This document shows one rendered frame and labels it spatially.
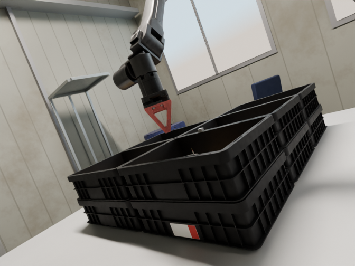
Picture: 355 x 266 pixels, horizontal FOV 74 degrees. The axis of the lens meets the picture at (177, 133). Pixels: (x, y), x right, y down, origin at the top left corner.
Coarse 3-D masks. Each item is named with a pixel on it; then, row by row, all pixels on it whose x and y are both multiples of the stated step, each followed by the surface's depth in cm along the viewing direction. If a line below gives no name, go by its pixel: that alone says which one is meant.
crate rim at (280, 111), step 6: (294, 96) 86; (270, 102) 94; (288, 102) 77; (294, 102) 82; (252, 108) 100; (282, 108) 72; (288, 108) 76; (228, 114) 109; (270, 114) 67; (276, 114) 68; (282, 114) 71; (210, 120) 111; (198, 126) 105; (186, 132) 97
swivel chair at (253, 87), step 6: (270, 78) 243; (276, 78) 247; (252, 84) 234; (258, 84) 234; (264, 84) 238; (270, 84) 243; (276, 84) 247; (252, 90) 236; (258, 90) 234; (264, 90) 238; (270, 90) 243; (276, 90) 248; (282, 90) 253; (258, 96) 235; (264, 96) 239
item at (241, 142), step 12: (252, 120) 70; (264, 120) 61; (204, 132) 82; (252, 132) 55; (240, 144) 50; (144, 156) 79; (192, 156) 50; (204, 156) 48; (216, 156) 46; (228, 156) 46; (120, 168) 70; (132, 168) 66; (144, 168) 62; (156, 168) 59; (168, 168) 56; (180, 168) 54
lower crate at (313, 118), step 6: (318, 108) 104; (318, 114) 102; (306, 120) 91; (312, 120) 94; (318, 120) 104; (312, 126) 94; (318, 126) 100; (324, 126) 110; (312, 132) 93; (318, 132) 99; (312, 138) 93; (318, 138) 97; (312, 144) 92
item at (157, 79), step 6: (156, 72) 59; (138, 78) 58; (150, 78) 58; (156, 78) 58; (138, 84) 59; (144, 84) 58; (150, 84) 58; (156, 84) 58; (144, 90) 58; (150, 90) 58; (156, 90) 58; (162, 90) 56; (144, 96) 59; (150, 96) 55; (156, 96) 58; (162, 96) 56; (144, 102) 55
